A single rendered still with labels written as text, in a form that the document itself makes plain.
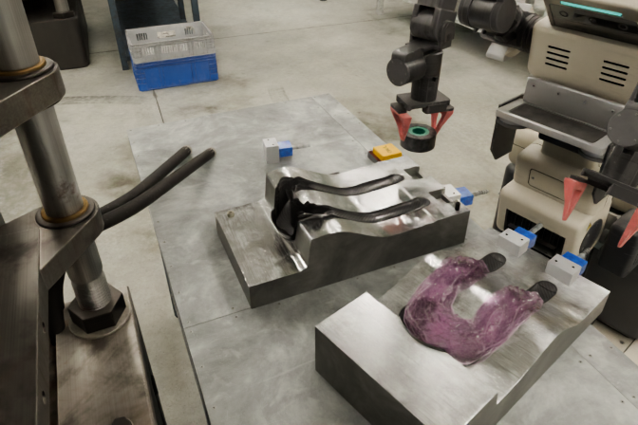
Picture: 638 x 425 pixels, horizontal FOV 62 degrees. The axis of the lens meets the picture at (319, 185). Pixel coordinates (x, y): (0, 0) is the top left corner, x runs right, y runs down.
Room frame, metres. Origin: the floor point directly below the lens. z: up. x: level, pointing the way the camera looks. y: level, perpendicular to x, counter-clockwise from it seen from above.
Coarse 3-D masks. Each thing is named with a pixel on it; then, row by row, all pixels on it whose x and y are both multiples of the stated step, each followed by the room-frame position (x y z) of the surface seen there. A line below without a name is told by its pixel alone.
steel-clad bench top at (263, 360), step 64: (192, 128) 1.48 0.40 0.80; (256, 128) 1.48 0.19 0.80; (320, 128) 1.48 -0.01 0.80; (192, 192) 1.12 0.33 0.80; (256, 192) 1.12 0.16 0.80; (192, 256) 0.87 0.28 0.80; (192, 320) 0.69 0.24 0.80; (256, 320) 0.69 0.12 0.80; (320, 320) 0.69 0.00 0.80; (256, 384) 0.55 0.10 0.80; (320, 384) 0.55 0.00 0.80; (576, 384) 0.55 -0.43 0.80
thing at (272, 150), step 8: (264, 144) 1.29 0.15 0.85; (272, 144) 1.28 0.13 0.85; (280, 144) 1.30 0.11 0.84; (288, 144) 1.30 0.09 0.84; (304, 144) 1.32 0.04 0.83; (264, 152) 1.29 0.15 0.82; (272, 152) 1.27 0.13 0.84; (280, 152) 1.28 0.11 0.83; (288, 152) 1.28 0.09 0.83; (272, 160) 1.27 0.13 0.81
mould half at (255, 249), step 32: (384, 160) 1.13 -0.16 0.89; (320, 192) 0.94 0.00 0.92; (384, 192) 0.99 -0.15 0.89; (416, 192) 0.99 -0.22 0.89; (224, 224) 0.91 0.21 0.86; (256, 224) 0.91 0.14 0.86; (320, 224) 0.81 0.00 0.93; (352, 224) 0.84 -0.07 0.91; (384, 224) 0.88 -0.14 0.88; (416, 224) 0.87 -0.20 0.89; (448, 224) 0.90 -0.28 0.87; (256, 256) 0.80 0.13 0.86; (288, 256) 0.80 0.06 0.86; (320, 256) 0.78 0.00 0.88; (352, 256) 0.80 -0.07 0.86; (384, 256) 0.83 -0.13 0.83; (416, 256) 0.87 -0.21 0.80; (256, 288) 0.72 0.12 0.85; (288, 288) 0.75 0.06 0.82
